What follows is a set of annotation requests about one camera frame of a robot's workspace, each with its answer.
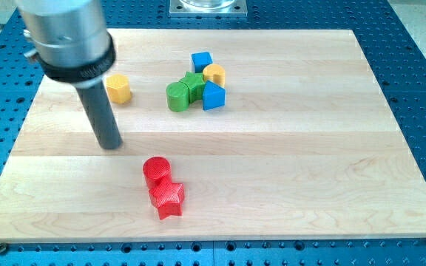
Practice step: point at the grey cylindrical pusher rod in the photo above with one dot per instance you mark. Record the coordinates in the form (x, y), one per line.
(96, 105)

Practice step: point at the green star block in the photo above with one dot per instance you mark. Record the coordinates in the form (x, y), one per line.
(195, 84)

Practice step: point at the blue triangle block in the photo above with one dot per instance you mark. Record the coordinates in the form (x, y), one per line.
(213, 96)

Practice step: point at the red star block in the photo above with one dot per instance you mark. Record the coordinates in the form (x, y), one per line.
(167, 197)

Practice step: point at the yellow hexagon block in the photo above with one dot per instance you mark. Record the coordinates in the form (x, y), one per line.
(118, 88)

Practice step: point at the green cylinder block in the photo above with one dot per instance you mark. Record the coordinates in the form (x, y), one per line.
(177, 95)

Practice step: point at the red cylinder block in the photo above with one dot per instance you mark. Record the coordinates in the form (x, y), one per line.
(156, 170)

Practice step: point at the blue cube block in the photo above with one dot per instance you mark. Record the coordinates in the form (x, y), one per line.
(200, 60)

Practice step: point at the yellow rounded block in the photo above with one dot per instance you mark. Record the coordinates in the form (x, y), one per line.
(215, 73)

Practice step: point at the wooden board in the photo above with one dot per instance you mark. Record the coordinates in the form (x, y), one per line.
(305, 147)

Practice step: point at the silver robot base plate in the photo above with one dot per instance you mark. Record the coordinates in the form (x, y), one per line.
(208, 8)

